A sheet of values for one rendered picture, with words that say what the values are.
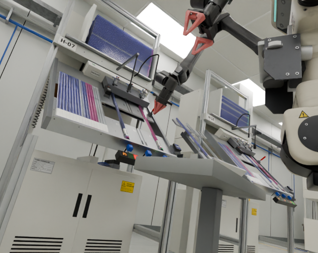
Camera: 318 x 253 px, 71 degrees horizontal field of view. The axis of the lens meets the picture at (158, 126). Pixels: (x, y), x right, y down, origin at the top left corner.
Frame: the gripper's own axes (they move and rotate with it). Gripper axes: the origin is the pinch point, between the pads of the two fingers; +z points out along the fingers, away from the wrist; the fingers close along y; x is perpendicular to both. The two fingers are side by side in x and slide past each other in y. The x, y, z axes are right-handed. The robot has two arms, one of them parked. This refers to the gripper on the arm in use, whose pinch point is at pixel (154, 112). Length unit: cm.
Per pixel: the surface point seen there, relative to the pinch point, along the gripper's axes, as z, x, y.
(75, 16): -22, -98, 44
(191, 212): 43, 21, -46
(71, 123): 16.1, 11.7, 39.1
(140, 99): 3.7, -40.7, -9.1
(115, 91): 6.0, -41.1, 9.4
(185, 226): 52, 24, -45
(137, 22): -44, -98, 0
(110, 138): 16.8, 11.7, 20.5
